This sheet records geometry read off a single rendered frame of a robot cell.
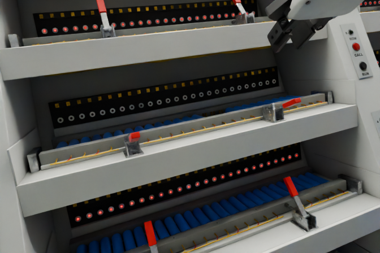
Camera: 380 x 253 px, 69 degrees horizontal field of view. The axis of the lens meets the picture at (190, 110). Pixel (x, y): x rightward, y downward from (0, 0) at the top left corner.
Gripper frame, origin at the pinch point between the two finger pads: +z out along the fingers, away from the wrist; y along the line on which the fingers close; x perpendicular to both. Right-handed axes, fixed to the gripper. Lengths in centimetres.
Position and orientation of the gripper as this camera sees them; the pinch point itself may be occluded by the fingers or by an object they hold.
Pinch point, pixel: (290, 34)
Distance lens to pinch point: 43.4
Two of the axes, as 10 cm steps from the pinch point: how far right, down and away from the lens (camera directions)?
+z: -2.0, 4.1, 8.9
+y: -9.4, 1.9, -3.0
